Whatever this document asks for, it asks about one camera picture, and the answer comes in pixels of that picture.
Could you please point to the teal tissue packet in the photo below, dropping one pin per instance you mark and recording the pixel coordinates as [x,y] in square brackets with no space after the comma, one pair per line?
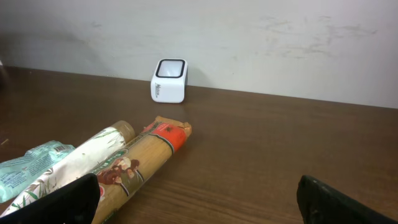
[17,174]

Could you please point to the white barcode scanner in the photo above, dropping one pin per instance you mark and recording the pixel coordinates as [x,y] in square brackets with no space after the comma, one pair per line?
[169,81]

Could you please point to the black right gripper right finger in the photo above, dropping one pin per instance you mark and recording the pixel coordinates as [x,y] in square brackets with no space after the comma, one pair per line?
[321,204]

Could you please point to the white tube with brown cap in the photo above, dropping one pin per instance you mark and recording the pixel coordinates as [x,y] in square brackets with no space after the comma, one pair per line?
[75,165]

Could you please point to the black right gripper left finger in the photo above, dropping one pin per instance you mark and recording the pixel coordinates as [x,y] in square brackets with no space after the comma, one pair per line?
[75,203]

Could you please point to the orange spaghetti packet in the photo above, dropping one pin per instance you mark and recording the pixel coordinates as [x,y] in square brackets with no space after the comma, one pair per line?
[125,171]

